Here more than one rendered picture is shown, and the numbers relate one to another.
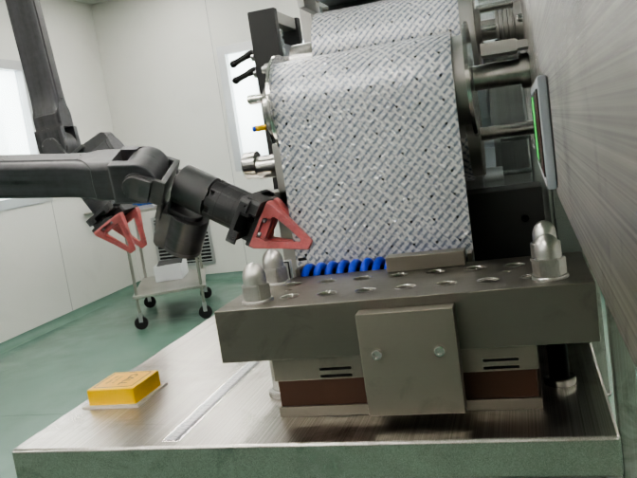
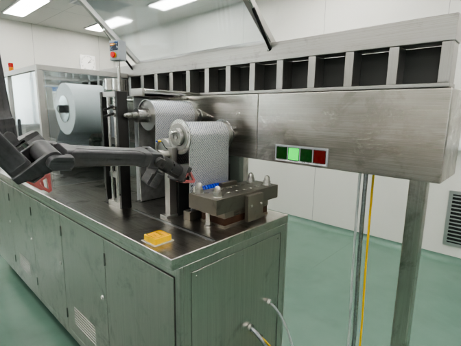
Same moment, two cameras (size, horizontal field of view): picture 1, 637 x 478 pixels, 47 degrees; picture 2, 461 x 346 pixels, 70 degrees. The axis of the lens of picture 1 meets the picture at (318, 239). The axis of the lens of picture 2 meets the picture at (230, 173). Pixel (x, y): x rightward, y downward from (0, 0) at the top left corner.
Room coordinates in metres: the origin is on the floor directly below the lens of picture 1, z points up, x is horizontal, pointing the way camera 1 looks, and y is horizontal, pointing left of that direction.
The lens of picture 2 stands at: (0.22, 1.17, 1.36)
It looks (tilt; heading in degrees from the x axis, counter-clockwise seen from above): 11 degrees down; 296
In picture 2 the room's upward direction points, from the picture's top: 1 degrees clockwise
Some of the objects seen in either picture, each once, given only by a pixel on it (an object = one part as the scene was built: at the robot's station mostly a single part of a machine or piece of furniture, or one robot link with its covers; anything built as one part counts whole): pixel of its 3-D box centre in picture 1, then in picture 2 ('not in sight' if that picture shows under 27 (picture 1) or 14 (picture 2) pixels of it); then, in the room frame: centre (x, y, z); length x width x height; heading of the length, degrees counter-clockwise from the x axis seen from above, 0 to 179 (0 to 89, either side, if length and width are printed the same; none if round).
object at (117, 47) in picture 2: not in sight; (116, 50); (1.55, -0.17, 1.66); 0.07 x 0.07 x 0.10; 0
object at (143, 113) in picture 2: (311, 61); (141, 115); (1.28, -0.03, 1.33); 0.06 x 0.06 x 0.06; 74
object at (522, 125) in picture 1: (507, 130); not in sight; (1.06, -0.29, 1.17); 0.08 x 0.02 x 0.02; 74
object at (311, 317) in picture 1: (405, 305); (236, 195); (0.81, -0.09, 1.00); 0.40 x 0.16 x 0.06; 74
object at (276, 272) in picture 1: (273, 266); (199, 187); (0.91, 0.06, 1.05); 0.04 x 0.04 x 0.04
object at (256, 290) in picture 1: (254, 282); (217, 191); (0.82, 0.08, 1.05); 0.04 x 0.04 x 0.04
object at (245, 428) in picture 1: (427, 246); (92, 185); (1.92, -0.29, 0.88); 2.52 x 0.66 x 0.04; 164
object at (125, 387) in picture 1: (124, 388); (157, 237); (0.95, 0.29, 0.91); 0.07 x 0.07 x 0.02; 74
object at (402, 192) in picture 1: (375, 207); (210, 169); (0.94, -0.08, 1.10); 0.23 x 0.01 x 0.18; 74
